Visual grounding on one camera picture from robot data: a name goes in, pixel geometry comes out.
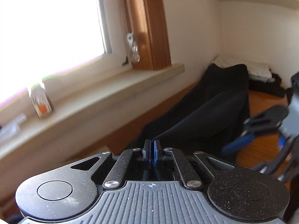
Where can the small orange picture carton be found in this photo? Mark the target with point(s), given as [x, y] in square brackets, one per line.
[40, 100]

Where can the clear blind pull handle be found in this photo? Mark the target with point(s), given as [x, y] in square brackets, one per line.
[133, 48]

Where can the brown wooden window frame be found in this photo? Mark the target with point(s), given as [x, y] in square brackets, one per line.
[150, 31]

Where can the clear plastic bag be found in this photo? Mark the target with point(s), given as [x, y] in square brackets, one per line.
[12, 128]

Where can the black Nike sweatpants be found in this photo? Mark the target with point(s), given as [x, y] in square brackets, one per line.
[207, 118]

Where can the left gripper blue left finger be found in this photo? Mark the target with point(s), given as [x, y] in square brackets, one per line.
[117, 175]

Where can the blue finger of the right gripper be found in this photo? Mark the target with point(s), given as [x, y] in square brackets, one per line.
[268, 120]
[237, 144]

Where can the black folded garment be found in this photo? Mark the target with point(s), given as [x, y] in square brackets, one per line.
[273, 88]

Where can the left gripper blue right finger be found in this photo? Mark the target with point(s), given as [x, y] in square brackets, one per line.
[174, 160]

